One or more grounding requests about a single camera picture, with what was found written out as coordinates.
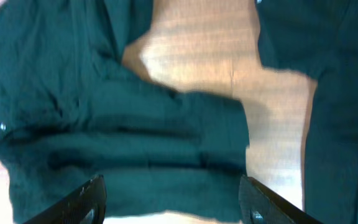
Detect black garment in pile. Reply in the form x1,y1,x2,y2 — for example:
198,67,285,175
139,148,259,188
255,0,358,223

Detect black shorts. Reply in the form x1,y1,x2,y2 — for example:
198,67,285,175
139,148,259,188
0,0,249,223

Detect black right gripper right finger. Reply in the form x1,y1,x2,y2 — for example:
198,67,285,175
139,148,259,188
239,175,322,224

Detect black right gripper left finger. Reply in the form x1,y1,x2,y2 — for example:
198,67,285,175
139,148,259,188
25,175,107,224

